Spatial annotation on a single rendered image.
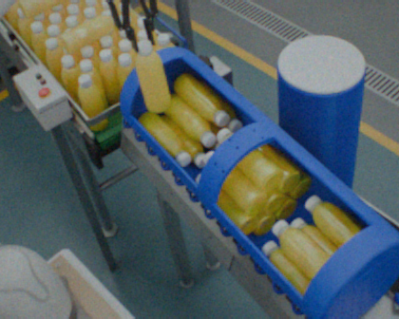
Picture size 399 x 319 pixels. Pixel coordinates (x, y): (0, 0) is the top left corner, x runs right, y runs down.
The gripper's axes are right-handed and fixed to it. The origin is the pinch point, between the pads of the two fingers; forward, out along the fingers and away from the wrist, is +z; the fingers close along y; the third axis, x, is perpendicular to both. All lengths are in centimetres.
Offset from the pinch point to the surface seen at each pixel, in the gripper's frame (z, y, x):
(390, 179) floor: 137, 108, 22
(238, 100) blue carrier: 20.2, 16.9, -15.2
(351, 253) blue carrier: 25, 12, -69
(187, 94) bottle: 25.8, 9.9, 2.9
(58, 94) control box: 26.5, -21.5, 30.5
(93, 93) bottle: 30.6, -11.2, 29.1
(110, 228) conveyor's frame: 129, -17, 67
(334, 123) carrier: 51, 52, -9
